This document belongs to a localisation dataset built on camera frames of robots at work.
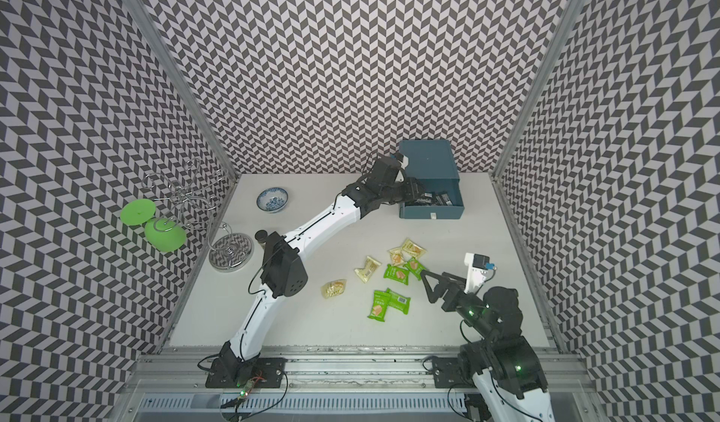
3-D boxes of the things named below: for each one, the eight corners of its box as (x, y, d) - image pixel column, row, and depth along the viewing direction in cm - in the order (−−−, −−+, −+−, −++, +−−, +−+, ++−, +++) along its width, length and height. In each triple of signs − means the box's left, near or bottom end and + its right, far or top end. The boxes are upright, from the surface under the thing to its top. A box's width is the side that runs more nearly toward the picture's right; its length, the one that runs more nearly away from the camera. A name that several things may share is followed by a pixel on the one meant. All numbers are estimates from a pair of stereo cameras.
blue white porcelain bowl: (257, 214, 107) (254, 208, 104) (264, 193, 114) (261, 187, 111) (284, 214, 107) (282, 208, 104) (290, 193, 114) (288, 187, 111)
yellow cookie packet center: (354, 274, 93) (353, 270, 90) (368, 259, 97) (368, 254, 94) (365, 283, 91) (365, 279, 88) (379, 267, 95) (379, 262, 92)
